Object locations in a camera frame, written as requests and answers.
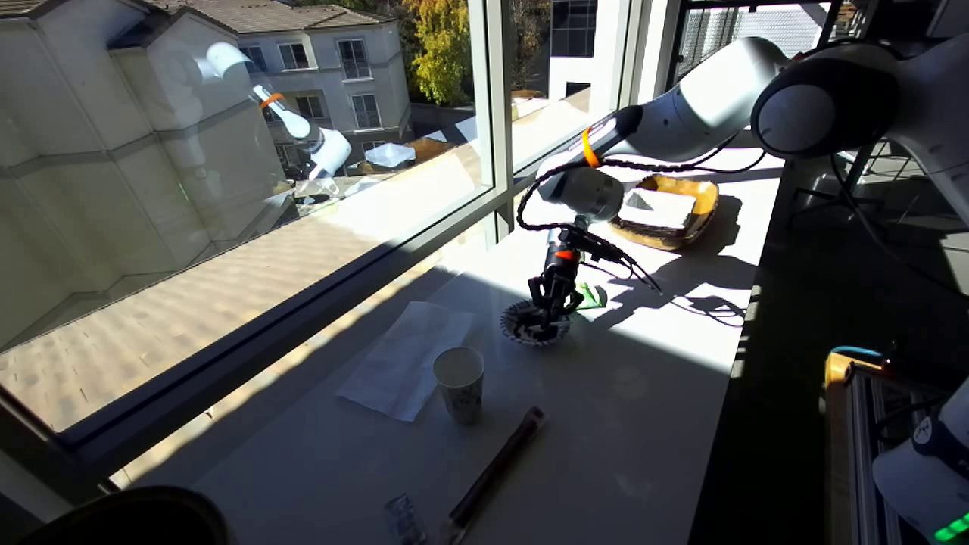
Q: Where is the window frame post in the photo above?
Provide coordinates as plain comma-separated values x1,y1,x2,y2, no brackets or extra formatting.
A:
466,0,520,249

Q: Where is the green snack packet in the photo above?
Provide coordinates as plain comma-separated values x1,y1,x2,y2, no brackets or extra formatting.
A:
571,281,612,314

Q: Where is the long black bar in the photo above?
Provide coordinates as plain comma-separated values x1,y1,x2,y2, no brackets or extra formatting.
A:
445,405,547,530

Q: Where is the white paper coffee cup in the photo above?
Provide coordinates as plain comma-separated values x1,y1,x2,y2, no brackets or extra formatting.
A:
431,346,486,428

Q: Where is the wicker basket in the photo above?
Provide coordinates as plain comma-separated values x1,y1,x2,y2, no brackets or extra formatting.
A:
612,171,726,254

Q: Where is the blue patterned paper bowl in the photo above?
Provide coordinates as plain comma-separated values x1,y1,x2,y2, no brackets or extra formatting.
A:
499,298,575,352

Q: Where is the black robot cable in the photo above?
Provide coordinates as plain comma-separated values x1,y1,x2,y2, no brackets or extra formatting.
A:
516,147,665,296

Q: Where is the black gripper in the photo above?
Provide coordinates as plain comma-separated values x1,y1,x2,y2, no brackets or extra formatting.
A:
527,222,592,329

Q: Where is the white device with green light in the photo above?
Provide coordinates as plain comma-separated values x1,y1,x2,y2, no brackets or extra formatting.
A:
869,375,969,545

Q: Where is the black round object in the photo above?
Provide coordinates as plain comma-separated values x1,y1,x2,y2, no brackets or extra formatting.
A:
15,484,230,545

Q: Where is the yellow and teal device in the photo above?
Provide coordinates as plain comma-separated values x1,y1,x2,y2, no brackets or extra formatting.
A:
821,342,894,394

